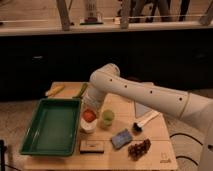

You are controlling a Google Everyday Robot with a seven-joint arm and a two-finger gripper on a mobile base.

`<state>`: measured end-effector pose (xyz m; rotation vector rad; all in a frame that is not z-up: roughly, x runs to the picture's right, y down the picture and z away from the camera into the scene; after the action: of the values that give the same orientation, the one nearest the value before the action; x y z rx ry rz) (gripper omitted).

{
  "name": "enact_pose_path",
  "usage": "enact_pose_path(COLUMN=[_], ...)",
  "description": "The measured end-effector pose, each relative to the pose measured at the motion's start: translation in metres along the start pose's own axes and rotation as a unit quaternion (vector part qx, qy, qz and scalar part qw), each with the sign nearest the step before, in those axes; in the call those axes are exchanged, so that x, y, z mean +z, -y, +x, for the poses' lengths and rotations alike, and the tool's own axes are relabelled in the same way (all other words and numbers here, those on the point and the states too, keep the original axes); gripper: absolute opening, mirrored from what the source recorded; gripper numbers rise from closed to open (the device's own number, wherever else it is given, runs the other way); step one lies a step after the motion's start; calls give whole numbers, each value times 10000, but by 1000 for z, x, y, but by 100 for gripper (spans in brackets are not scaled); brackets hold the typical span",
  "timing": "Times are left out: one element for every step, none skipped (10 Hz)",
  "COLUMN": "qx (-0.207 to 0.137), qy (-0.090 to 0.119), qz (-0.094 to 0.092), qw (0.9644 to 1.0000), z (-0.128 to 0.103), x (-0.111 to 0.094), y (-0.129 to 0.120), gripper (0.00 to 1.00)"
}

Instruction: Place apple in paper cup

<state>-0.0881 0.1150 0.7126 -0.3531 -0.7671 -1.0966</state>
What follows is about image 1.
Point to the blue sponge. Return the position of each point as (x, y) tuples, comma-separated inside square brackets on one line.
[(122, 138)]

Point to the white handled brush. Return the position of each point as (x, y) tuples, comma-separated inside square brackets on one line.
[(138, 126)]

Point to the brown wooden block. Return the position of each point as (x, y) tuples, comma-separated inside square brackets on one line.
[(91, 146)]

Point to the green plastic tray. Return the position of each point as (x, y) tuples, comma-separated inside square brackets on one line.
[(53, 128)]

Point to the white paper cup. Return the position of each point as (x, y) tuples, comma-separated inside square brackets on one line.
[(88, 127)]

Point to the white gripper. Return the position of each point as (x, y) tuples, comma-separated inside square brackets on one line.
[(94, 98)]

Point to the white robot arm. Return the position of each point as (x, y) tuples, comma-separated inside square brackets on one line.
[(193, 109)]

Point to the brown grape bunch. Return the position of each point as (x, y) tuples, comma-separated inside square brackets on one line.
[(138, 150)]

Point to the green cup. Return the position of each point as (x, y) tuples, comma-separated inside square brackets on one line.
[(107, 118)]

